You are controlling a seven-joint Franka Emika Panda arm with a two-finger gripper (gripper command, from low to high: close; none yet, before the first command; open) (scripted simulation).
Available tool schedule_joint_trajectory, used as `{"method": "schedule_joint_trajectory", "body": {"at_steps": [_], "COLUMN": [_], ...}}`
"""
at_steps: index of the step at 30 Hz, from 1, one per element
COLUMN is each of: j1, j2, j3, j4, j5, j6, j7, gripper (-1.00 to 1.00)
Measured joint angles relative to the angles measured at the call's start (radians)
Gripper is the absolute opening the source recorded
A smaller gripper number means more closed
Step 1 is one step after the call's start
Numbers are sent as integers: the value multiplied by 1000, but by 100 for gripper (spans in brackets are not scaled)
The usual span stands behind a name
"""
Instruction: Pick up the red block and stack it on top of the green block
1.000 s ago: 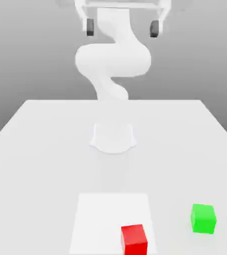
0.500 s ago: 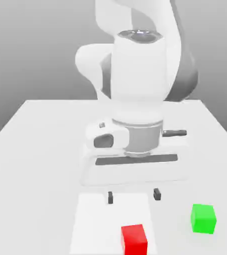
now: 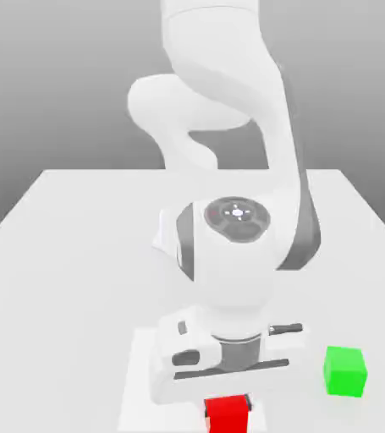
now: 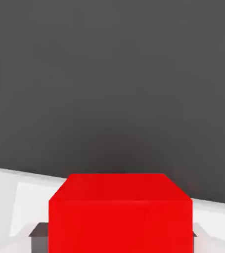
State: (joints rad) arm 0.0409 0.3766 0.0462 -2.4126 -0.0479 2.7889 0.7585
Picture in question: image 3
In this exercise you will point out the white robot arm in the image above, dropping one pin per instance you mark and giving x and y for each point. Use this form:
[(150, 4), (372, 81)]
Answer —
[(226, 101)]

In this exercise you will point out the small green cube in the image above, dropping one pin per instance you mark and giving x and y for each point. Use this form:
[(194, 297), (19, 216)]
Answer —
[(344, 371)]

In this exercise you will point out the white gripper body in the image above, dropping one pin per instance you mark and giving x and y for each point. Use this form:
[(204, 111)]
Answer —
[(232, 382)]

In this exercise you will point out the small red cube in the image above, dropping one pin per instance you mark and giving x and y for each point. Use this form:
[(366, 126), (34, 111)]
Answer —
[(227, 414)]

